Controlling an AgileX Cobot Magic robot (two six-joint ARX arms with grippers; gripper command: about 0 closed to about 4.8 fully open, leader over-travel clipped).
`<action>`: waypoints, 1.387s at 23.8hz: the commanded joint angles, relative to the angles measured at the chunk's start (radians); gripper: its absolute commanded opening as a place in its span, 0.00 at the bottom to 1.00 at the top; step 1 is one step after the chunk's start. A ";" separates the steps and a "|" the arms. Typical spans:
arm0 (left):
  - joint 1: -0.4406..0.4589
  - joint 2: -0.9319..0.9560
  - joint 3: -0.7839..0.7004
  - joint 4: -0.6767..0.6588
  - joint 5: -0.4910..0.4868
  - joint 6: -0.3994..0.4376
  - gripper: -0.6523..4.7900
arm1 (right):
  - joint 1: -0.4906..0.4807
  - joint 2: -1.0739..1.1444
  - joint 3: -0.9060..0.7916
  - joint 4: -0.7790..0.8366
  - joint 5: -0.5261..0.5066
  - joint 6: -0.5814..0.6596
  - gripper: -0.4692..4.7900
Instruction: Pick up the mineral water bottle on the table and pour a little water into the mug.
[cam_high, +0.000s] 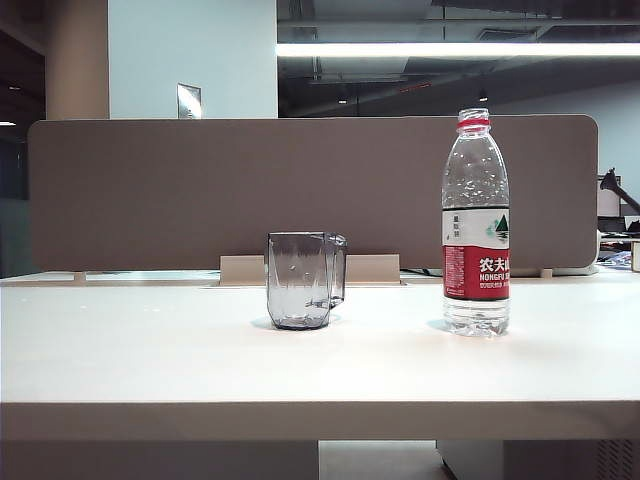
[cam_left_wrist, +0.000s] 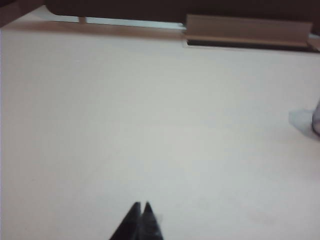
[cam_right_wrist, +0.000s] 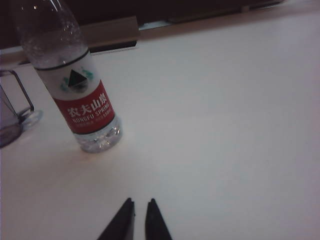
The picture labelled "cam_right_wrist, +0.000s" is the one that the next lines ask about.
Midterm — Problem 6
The beige desk cable cover flap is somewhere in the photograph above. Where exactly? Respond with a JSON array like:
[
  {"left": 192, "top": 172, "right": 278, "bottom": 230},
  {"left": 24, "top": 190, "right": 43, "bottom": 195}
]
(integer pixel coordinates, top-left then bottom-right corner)
[{"left": 79, "top": 15, "right": 140, "bottom": 55}]

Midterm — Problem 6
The clear grey faceted plastic mug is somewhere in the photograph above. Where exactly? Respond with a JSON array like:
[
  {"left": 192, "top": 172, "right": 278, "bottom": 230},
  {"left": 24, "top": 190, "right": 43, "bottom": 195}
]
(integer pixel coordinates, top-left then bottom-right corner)
[{"left": 0, "top": 69, "right": 44, "bottom": 149}]

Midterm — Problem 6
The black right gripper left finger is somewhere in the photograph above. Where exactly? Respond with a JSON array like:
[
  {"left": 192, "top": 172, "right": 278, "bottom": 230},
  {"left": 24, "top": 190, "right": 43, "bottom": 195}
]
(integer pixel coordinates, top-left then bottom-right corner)
[{"left": 96, "top": 197, "right": 136, "bottom": 240}]

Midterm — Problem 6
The red label mineral water bottle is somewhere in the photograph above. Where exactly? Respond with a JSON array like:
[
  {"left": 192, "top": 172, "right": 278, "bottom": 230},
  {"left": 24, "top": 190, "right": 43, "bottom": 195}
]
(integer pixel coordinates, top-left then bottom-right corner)
[{"left": 14, "top": 0, "right": 124, "bottom": 154}]

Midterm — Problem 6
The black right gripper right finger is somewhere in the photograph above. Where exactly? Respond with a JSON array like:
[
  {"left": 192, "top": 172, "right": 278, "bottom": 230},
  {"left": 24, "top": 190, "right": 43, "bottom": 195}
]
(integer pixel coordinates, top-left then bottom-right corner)
[{"left": 146, "top": 198, "right": 173, "bottom": 240}]

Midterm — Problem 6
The brown desk partition screen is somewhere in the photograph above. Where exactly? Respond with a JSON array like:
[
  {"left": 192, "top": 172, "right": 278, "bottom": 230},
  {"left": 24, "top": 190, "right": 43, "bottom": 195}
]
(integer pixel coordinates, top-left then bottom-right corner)
[{"left": 0, "top": 0, "right": 320, "bottom": 50}]

